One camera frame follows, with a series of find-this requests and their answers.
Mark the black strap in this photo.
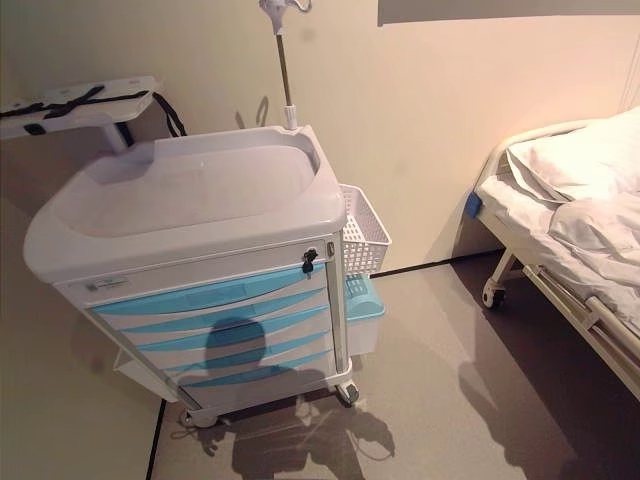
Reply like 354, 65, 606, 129
0, 85, 187, 139

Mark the white bed sheet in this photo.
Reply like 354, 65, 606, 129
477, 174, 640, 326

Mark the grey cart caster wheel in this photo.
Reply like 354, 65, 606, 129
179, 407, 221, 430
335, 380, 360, 407

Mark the white pillow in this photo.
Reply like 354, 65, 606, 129
505, 106, 640, 204

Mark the white perforated side basket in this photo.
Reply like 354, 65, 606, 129
339, 183, 393, 277

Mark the black bed caster wheel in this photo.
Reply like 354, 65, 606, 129
481, 278, 507, 310

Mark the grey wall panel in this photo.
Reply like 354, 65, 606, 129
376, 0, 640, 27

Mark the metal IV pole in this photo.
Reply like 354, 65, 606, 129
258, 0, 314, 135

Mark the white bin with blue lid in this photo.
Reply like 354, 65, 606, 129
343, 272, 387, 357

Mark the white medical cart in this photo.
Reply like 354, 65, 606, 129
23, 124, 354, 429

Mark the white side shelf board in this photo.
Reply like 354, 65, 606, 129
0, 75, 157, 151

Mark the blue-fronted cart drawer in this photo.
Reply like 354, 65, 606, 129
134, 305, 331, 352
93, 266, 327, 316
162, 328, 333, 375
121, 288, 329, 333
175, 348, 335, 396

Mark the white hospital bed frame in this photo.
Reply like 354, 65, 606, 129
472, 118, 640, 401

